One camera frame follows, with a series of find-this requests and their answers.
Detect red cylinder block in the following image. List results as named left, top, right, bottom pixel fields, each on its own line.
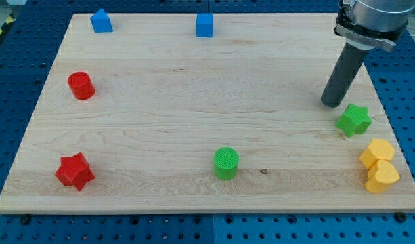
left=68, top=71, right=95, bottom=100

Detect blue house-shaped block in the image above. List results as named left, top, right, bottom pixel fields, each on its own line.
left=90, top=9, right=113, bottom=33

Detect blue cube block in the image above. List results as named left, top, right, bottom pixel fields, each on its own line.
left=196, top=13, right=213, bottom=38

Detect red star block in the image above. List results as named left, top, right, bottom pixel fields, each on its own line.
left=55, top=152, right=95, bottom=191

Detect green cylinder block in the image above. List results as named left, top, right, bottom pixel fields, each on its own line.
left=213, top=147, right=240, bottom=180

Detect yellow heart block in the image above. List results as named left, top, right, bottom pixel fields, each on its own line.
left=365, top=159, right=400, bottom=194

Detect yellow hexagon block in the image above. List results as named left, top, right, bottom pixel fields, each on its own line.
left=359, top=138, right=395, bottom=169

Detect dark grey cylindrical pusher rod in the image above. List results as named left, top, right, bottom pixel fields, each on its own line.
left=321, top=43, right=369, bottom=108

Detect green star block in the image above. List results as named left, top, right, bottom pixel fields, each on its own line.
left=336, top=103, right=372, bottom=137

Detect light wooden board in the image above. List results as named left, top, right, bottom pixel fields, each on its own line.
left=0, top=14, right=415, bottom=214

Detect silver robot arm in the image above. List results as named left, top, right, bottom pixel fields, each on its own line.
left=321, top=0, right=415, bottom=108

